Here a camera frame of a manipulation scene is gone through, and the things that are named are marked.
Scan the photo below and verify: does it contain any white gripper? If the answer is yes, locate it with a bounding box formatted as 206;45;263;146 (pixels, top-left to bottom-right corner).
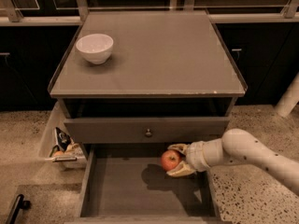
166;141;210;177

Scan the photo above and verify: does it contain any white ceramic bowl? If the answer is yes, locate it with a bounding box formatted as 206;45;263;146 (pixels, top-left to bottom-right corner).
76;34;114;64

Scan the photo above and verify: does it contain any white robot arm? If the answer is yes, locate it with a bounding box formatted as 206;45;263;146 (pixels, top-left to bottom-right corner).
163;129;299;195

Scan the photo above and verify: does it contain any open middle drawer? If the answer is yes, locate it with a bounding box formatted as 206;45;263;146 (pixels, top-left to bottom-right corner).
66;144;228;224

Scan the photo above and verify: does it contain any upper drawer with knob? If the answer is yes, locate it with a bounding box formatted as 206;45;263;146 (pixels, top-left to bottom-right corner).
64;117;229;144

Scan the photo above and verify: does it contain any clear plastic bin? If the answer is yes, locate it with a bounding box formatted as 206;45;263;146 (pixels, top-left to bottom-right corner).
38;103;87;169

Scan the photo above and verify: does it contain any orange fruit in bin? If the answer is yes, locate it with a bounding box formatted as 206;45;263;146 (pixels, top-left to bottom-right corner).
53;151;64;157

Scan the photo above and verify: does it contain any red apple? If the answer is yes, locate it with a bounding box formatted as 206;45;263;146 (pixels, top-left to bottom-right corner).
161;150;181;172

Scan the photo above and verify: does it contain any metal railing frame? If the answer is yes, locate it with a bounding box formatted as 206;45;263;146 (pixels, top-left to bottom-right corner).
0;0;299;23

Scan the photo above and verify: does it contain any black handle bottom left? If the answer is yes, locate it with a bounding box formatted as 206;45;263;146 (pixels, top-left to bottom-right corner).
6;194;31;224

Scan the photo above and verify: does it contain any dark snack bag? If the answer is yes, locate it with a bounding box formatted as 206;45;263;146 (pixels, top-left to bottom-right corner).
54;127;71;151

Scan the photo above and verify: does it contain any grey drawer cabinet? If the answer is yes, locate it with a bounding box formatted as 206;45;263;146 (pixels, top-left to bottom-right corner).
47;10;249;224

